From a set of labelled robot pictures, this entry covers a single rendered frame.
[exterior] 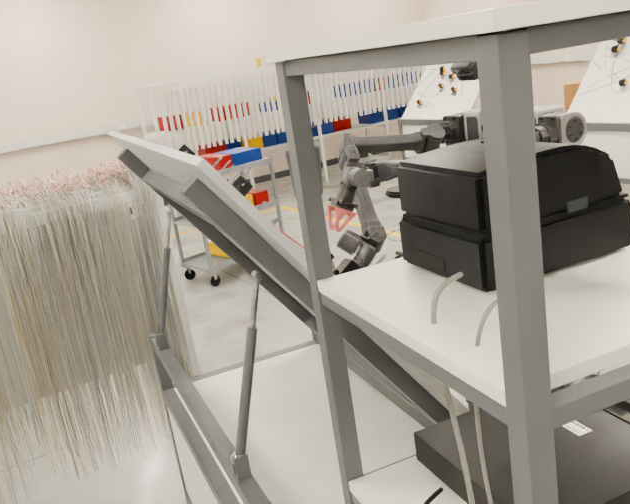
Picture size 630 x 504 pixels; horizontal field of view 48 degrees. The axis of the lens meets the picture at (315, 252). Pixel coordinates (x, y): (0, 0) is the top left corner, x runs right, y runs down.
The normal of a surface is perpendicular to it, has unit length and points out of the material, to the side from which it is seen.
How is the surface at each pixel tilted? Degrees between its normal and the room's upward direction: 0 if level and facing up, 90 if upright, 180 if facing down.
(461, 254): 90
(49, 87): 90
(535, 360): 90
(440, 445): 0
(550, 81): 90
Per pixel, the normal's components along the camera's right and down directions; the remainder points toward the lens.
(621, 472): -0.14, -0.95
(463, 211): -0.90, 0.25
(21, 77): 0.50, 0.16
